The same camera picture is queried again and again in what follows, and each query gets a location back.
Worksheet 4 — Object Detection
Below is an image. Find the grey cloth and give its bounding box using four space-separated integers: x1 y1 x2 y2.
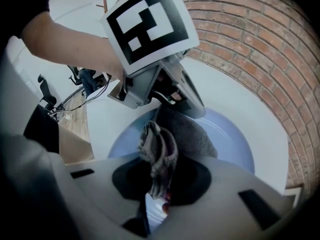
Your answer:
137 103 219 201

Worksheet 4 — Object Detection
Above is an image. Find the black office chair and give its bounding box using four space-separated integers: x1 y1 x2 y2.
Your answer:
66 65 87 86
37 73 59 111

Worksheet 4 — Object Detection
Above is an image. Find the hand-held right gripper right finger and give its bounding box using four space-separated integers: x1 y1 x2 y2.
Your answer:
149 155 297 240

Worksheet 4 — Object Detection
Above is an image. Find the person's left forearm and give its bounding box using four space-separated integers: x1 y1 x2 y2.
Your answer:
21 10 125 83

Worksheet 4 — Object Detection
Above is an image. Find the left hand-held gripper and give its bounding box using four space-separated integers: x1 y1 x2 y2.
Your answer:
99 0 207 120

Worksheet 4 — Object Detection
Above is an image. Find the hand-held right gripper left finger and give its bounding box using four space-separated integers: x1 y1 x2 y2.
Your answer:
47 153 154 240

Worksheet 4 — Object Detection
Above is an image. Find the blue round bowl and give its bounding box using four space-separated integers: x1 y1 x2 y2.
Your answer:
107 107 256 235

